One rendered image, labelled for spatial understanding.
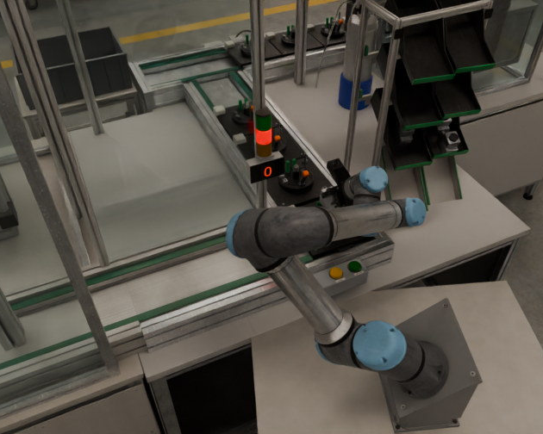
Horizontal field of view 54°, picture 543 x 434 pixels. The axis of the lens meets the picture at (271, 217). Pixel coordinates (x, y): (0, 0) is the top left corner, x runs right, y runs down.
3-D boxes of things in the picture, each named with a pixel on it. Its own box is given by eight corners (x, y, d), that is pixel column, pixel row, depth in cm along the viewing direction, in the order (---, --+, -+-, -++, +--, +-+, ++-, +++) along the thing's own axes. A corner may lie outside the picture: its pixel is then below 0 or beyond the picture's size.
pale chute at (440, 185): (456, 200, 196) (462, 199, 192) (423, 206, 194) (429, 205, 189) (442, 125, 196) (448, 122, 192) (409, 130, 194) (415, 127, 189)
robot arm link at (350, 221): (288, 206, 108) (426, 188, 139) (254, 209, 116) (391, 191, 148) (295, 262, 108) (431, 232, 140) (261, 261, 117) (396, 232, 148)
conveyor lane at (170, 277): (370, 255, 193) (373, 236, 187) (143, 337, 169) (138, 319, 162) (332, 207, 212) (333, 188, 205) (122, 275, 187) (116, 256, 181)
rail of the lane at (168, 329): (390, 262, 191) (396, 241, 183) (148, 353, 165) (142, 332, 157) (382, 251, 195) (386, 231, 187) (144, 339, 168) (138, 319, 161)
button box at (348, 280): (366, 282, 179) (369, 270, 175) (311, 303, 173) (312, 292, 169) (356, 268, 184) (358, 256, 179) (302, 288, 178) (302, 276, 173)
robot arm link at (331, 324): (370, 380, 138) (248, 232, 115) (328, 370, 149) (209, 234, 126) (390, 342, 143) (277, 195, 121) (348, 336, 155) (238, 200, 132)
